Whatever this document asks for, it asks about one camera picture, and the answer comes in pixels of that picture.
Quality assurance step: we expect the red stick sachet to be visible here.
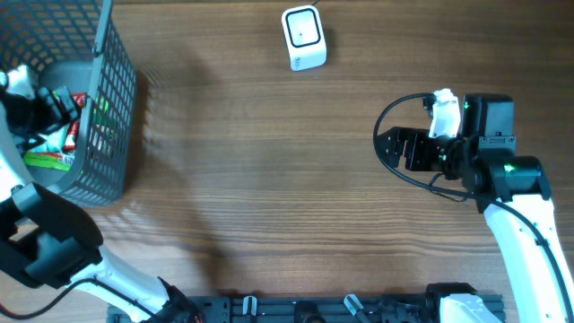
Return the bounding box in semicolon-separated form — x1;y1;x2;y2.
62;93;87;153

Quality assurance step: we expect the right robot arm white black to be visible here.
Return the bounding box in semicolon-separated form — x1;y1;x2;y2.
372;89;573;322

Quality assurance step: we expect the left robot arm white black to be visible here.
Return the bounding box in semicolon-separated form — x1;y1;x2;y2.
1;65;203;322

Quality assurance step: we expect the black mounting rail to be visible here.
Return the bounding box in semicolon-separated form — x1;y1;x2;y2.
191;294;439;323

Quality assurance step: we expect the grey plastic mesh basket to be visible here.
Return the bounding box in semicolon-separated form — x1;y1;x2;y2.
1;0;136;207

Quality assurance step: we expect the white barcode scanner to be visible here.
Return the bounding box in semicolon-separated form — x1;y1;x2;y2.
281;4;327;72

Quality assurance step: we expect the teal snack packet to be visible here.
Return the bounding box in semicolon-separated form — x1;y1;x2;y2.
31;127;68;153

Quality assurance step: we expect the green Haribo candy bag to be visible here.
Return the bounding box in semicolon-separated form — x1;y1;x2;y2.
23;149;76;171

